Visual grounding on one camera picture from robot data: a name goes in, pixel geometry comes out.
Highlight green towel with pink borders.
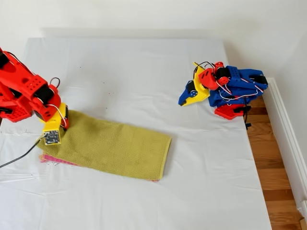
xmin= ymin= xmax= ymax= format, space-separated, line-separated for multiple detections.
xmin=35 ymin=109 xmax=173 ymax=183

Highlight white plastic table cover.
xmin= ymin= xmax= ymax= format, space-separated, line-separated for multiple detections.
xmin=0 ymin=37 xmax=273 ymax=230

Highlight red arm's gripper camera board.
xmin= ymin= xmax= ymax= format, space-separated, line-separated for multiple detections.
xmin=42 ymin=130 xmax=62 ymax=146

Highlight white baseboard trim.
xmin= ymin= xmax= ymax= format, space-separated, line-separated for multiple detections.
xmin=262 ymin=77 xmax=307 ymax=213

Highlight red arm's black camera cable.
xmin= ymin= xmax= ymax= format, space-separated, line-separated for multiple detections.
xmin=0 ymin=133 xmax=47 ymax=169

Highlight blue arm's black camera cable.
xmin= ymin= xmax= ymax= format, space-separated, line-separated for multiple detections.
xmin=242 ymin=95 xmax=251 ymax=130

